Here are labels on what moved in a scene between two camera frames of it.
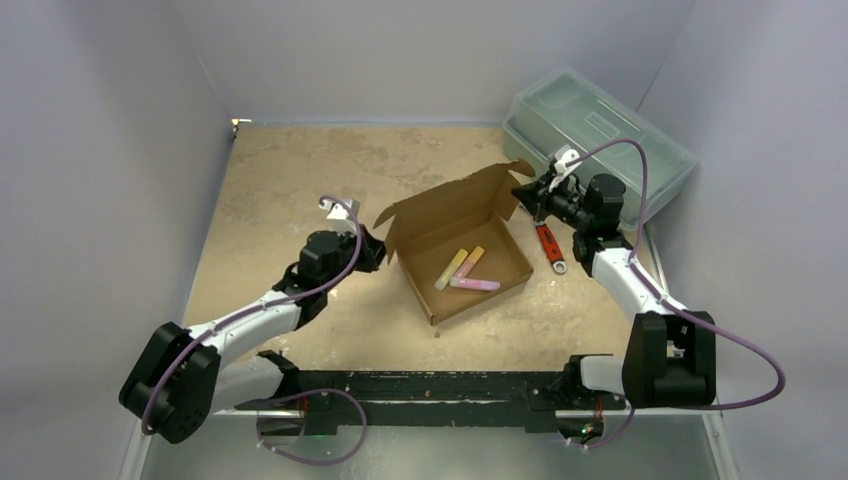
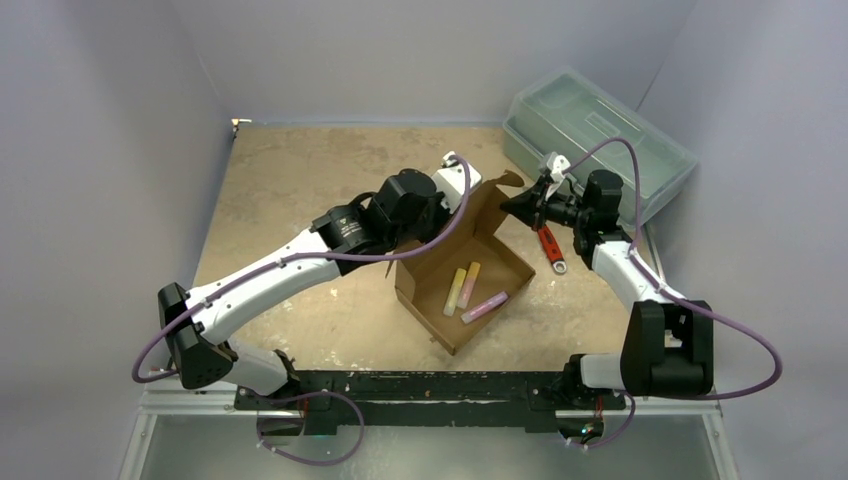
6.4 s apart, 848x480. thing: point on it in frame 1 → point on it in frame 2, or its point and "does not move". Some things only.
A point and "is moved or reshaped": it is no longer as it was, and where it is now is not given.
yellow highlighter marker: [445, 278] → [454, 292]
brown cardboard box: [455, 239] is moved or reshaped
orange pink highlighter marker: [470, 262] → [468, 285]
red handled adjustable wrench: [551, 248] does not move
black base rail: [490, 400] does not move
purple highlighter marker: [483, 285] → [495, 301]
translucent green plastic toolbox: [574, 110] does not move
